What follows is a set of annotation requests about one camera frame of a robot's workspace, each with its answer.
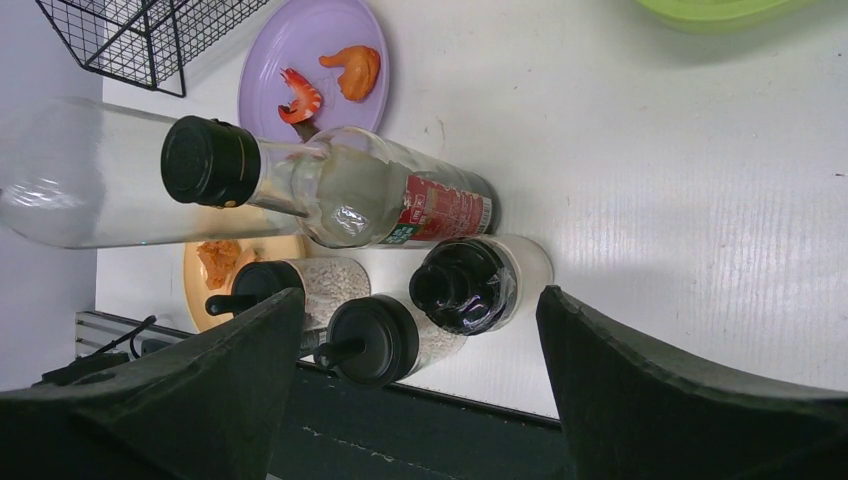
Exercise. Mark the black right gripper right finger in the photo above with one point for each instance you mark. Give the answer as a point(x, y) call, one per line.
point(634, 407)

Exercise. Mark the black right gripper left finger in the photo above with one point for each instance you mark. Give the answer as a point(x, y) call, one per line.
point(207, 407)

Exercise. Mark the clear glass oil bottle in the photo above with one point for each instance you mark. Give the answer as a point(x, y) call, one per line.
point(80, 174)

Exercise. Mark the fried chicken piece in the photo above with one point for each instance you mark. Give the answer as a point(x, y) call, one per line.
point(218, 259)

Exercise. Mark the black lid spice jar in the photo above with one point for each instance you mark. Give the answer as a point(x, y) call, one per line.
point(327, 283)

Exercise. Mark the orange plate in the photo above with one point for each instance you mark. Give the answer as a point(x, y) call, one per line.
point(255, 249)

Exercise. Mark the black lid seasoning jar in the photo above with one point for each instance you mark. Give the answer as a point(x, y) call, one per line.
point(383, 338)

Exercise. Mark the glossy lid spice jar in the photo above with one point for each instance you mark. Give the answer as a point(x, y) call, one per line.
point(474, 285)

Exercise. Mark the red label sauce bottle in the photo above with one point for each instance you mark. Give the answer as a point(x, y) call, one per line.
point(346, 186)

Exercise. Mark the orange shrimp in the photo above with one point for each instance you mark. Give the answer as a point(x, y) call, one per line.
point(307, 99)

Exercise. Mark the orange chicken drumstick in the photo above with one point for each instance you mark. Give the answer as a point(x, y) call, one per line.
point(361, 67)

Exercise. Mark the purple plate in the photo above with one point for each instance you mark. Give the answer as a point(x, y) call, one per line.
point(295, 36)

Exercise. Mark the green plastic tub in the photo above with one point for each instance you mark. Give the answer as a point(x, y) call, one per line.
point(718, 17)

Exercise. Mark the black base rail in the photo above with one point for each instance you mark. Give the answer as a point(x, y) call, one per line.
point(331, 430)

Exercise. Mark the black wire rack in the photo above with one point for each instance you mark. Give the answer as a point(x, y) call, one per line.
point(145, 44)

